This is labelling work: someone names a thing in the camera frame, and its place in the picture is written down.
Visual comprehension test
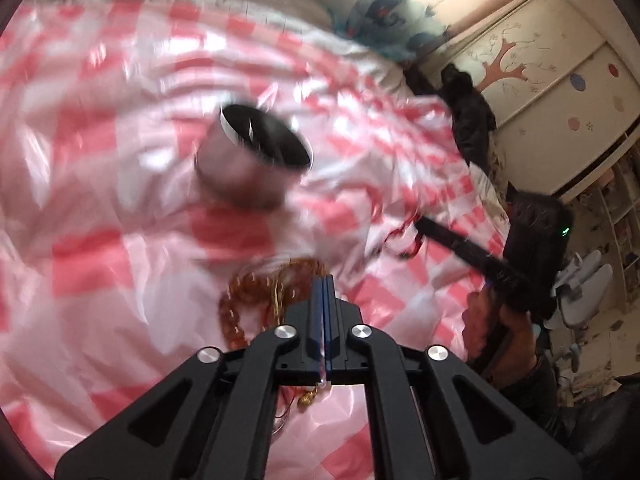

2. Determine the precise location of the person's right hand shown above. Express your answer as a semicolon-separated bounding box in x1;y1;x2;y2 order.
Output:
462;286;537;389

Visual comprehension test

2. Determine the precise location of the grey desk chair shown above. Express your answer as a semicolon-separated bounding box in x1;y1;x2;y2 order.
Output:
549;249;615;373

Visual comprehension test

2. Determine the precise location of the amber bead bracelet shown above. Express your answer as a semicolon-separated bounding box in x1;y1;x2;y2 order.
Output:
218;257;327;351

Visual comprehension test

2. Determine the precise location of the white bookshelf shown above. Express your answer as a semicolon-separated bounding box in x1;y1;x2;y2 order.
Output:
596;145;639;304

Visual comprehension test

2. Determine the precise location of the wardrobe with tree decal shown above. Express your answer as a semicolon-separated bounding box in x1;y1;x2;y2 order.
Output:
420;0;639;196

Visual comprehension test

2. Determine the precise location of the pink checkered plastic sheet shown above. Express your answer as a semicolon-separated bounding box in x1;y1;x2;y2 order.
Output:
1;0;506;471

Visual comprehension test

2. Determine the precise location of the black clothing heap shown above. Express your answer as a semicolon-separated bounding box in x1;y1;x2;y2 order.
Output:
404;63;497;174

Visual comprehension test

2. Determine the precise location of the right whale print curtain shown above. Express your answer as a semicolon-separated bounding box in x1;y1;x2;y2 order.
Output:
336;0;452;63

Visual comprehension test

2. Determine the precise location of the round metal tin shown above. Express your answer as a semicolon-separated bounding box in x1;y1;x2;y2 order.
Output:
194;102;314;210

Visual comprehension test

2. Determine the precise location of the red string cord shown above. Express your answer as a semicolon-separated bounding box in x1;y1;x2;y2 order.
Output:
374;211;426;261

